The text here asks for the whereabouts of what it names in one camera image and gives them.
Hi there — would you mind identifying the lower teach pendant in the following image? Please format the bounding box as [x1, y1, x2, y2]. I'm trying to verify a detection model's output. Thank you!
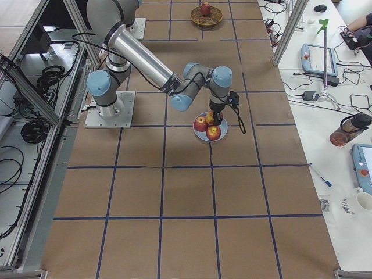
[352, 144, 371, 194]

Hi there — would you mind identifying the red apple in basket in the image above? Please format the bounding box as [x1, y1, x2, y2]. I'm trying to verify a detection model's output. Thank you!
[199, 2, 211, 16]

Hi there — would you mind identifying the coiled black cable upper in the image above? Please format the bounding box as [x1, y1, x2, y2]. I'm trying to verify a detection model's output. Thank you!
[36, 65, 66, 101]

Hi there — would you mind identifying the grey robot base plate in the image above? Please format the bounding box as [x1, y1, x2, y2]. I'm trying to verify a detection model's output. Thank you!
[84, 91, 135, 128]

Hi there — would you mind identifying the coiled black cable lower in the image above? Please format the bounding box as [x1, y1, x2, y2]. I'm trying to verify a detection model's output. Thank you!
[20, 118, 49, 144]

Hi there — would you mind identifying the teach pendant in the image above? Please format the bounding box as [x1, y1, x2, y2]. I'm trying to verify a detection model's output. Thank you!
[301, 44, 338, 77]
[352, 144, 371, 194]

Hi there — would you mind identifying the blue white pen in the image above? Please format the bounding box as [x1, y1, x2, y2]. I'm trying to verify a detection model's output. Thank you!
[309, 163, 332, 188]

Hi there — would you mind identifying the green tipped tripod stand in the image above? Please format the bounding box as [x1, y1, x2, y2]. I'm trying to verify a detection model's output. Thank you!
[317, 19, 341, 110]

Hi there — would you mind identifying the white mug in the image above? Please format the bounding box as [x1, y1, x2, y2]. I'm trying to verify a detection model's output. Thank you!
[341, 187, 371, 215]

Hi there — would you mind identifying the coiled black cable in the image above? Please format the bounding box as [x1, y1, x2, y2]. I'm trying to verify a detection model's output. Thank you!
[36, 65, 66, 101]
[20, 118, 49, 144]

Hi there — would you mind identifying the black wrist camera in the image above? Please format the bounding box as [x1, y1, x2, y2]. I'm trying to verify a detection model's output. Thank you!
[228, 91, 239, 110]

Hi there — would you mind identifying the small metal bracket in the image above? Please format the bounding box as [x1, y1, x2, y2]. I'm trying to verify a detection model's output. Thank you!
[319, 198, 330, 212]

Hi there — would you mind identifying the red yellow carried apple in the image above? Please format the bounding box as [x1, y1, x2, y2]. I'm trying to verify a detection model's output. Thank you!
[206, 110, 223, 126]

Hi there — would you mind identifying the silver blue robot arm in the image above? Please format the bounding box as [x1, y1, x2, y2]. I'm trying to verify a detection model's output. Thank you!
[87, 1, 233, 125]

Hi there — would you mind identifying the aluminium frame left rail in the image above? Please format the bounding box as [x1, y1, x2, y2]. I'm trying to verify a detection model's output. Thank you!
[1, 54, 77, 127]

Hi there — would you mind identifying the brown water bottle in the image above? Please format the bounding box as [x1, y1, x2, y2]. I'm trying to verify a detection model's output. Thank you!
[329, 113, 371, 147]

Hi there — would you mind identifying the red apple upper left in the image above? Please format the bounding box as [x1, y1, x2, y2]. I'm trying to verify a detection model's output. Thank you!
[193, 116, 208, 132]

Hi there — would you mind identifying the red apple front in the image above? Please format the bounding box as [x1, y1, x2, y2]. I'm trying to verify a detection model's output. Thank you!
[206, 126, 221, 141]

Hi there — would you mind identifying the light blue plate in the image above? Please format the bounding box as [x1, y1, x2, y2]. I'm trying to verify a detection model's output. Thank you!
[193, 112, 228, 142]

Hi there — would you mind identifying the person forearm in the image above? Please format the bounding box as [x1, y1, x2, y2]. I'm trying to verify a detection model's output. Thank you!
[348, 13, 371, 31]

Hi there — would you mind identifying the upper teach pendant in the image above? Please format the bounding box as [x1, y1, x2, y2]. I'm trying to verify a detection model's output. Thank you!
[301, 44, 338, 77]

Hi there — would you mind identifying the black power adapter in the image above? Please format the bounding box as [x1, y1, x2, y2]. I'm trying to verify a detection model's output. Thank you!
[323, 76, 340, 87]

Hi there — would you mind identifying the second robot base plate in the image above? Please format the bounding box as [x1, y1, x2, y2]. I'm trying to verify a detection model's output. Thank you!
[127, 17, 146, 40]

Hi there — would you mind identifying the brown paper table cover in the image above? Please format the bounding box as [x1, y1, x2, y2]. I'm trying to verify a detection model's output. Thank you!
[41, 1, 338, 278]

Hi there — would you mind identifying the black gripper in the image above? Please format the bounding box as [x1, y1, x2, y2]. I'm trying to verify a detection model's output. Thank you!
[209, 102, 225, 126]

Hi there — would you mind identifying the black computer mouse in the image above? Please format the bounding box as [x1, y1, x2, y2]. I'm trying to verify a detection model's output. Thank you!
[313, 4, 327, 13]

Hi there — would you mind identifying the woven wicker basket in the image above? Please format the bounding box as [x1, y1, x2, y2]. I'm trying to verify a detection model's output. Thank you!
[190, 6, 223, 27]

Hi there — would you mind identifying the aluminium frame post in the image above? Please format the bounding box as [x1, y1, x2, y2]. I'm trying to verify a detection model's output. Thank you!
[272, 0, 308, 66]

